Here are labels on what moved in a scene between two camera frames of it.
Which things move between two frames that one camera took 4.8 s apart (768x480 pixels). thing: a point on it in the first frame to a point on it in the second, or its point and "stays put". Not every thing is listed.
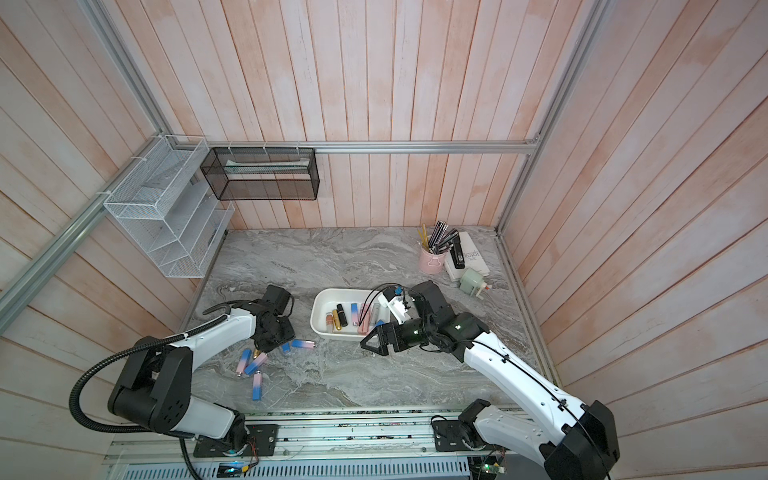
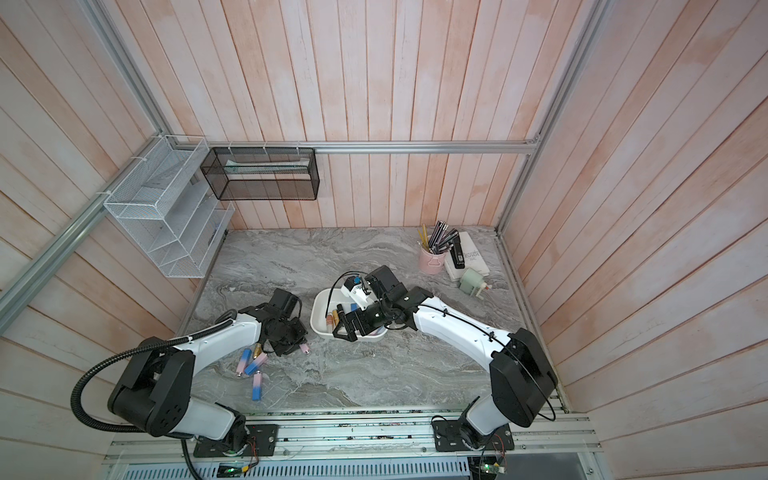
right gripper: x=384 y=332 to x=359 y=317
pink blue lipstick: x=243 y=361 stays put
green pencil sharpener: x=471 y=280 stays put
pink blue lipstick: x=262 y=358 stays put
